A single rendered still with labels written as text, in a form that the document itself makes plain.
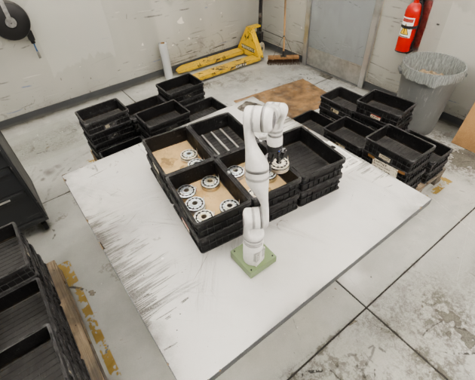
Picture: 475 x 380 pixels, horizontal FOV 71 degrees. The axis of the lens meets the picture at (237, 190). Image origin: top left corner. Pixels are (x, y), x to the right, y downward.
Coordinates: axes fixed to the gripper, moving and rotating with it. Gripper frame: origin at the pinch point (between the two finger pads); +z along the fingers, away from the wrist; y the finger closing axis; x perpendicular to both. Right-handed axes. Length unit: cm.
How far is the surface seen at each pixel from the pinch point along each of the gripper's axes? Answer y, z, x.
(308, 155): 35.6, 16.9, 13.5
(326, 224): 17.0, 30.2, -25.2
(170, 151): -33, 16, 65
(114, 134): -50, 58, 175
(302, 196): 14.3, 22.0, -8.0
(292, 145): 34.4, 16.8, 27.3
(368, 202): 47, 30, -26
